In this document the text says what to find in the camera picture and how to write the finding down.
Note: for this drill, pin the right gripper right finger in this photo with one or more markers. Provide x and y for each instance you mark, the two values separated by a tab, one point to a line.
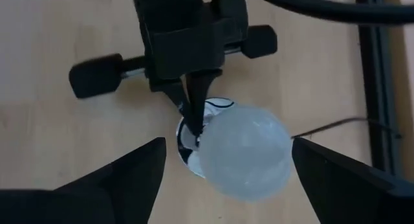
349	195

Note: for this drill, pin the chrome lamp base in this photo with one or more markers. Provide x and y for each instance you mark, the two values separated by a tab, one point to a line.
187	146

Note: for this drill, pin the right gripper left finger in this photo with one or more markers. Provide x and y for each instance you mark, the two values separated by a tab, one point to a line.
97	198

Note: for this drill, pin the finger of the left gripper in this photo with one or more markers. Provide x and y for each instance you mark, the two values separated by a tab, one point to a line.
199	97
178	94

